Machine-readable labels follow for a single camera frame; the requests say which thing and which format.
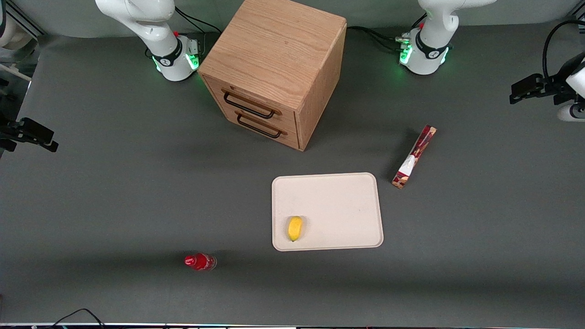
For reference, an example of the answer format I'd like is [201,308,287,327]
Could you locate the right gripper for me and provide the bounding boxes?
[0,117,59,153]

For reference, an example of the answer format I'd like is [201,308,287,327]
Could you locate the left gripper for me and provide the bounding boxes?
[509,73,577,106]

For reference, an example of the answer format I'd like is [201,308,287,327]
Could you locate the red cookie box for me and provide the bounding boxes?
[392,125,437,190]

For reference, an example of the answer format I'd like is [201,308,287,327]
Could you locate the beige rectangular tray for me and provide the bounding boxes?
[271,172,384,252]

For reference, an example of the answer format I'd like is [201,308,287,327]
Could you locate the red bottle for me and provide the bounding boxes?
[184,253,217,271]

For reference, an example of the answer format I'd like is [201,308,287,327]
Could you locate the wooden drawer cabinet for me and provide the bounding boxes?
[197,0,347,152]

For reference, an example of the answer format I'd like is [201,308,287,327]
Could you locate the yellow lemon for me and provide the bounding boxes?
[287,216,303,242]

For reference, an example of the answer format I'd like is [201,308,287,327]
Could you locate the aluminium frame rail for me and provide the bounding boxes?
[0,0,45,38]

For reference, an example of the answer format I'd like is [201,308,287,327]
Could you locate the black base cable bundle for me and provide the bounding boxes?
[346,14,426,52]

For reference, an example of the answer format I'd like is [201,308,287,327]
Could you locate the black cable at table edge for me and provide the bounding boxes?
[46,308,106,328]

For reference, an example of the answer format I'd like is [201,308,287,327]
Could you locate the black drawer handle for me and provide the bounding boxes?
[223,91,277,120]
[236,114,283,139]

